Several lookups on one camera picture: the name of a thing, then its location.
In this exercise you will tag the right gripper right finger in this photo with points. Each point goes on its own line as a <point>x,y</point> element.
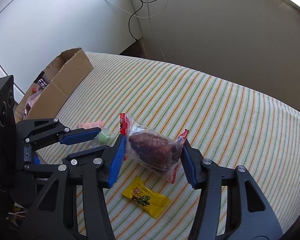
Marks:
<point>231,204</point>

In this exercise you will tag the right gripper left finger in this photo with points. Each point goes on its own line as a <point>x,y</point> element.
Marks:
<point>71,203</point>

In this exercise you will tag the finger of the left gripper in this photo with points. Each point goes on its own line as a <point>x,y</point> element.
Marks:
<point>79,135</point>
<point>98,155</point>

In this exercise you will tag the pink wafer packet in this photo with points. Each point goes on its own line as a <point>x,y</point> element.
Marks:
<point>89,125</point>

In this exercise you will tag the green round candy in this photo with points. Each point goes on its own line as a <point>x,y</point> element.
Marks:
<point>103,138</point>

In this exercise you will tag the red-edged dark pastry packet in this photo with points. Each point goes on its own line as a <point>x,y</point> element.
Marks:
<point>30,102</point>

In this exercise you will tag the clear bag of dates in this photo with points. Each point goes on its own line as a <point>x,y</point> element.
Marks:
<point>152,150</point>

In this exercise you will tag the dark chocolate bar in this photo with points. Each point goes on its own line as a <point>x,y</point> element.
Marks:
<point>41,81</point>

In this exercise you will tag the yellow candy packet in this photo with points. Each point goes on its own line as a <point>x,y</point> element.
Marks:
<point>150,201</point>

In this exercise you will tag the cardboard box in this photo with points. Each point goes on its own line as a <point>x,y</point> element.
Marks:
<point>65,73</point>

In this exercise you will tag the striped tablecloth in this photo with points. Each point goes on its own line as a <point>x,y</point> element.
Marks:
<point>230,124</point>

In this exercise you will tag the white cabinet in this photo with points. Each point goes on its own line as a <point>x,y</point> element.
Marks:
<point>34,32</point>

